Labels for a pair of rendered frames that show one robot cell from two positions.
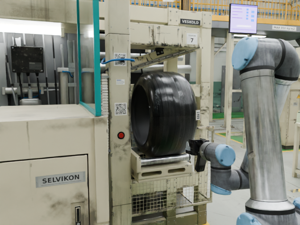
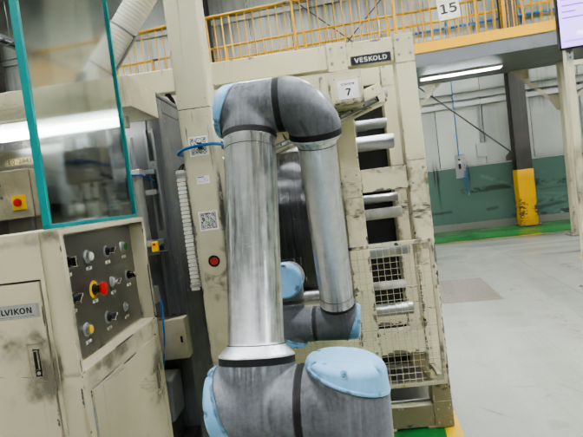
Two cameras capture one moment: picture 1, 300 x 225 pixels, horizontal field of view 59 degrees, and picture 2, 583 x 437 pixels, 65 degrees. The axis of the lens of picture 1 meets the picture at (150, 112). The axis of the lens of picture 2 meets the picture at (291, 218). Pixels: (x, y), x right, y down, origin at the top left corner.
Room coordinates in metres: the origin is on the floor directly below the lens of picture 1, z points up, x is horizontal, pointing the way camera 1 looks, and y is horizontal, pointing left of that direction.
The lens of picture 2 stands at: (0.05, -0.85, 1.28)
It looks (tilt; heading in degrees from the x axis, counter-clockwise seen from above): 3 degrees down; 24
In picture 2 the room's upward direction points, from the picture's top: 7 degrees counter-clockwise
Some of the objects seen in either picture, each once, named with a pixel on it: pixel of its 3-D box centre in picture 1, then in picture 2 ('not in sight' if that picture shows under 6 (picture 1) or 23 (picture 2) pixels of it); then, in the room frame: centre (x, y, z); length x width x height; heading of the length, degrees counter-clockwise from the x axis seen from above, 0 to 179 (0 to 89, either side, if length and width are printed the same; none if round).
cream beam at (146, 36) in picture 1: (156, 38); (295, 100); (2.05, -0.05, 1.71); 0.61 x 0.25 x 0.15; 110
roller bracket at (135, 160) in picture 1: (130, 156); not in sight; (1.66, 0.13, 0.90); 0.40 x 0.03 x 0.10; 20
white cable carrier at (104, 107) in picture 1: (105, 114); (190, 230); (1.56, 0.27, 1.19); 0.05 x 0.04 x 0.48; 20
